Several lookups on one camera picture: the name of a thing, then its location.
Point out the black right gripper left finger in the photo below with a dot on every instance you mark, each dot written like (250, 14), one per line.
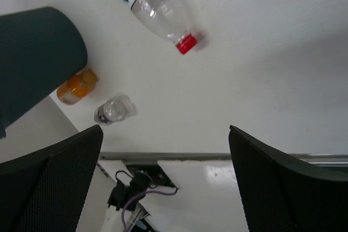
(46, 190)

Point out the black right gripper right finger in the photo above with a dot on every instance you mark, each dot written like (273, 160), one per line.
(282, 193)

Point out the dark teal plastic bin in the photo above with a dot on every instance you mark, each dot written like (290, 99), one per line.
(40, 49)

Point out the red cap clear bottle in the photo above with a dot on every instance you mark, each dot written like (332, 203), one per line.
(166, 19)

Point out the aluminium table edge rail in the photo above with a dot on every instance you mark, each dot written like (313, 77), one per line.
(144, 158)

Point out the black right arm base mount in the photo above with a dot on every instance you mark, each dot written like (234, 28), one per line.
(142, 178)

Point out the orange juice bottle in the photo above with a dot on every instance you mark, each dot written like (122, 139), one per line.
(77, 87)

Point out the clear Pepsi bottle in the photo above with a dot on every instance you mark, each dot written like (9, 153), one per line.
(116, 109)

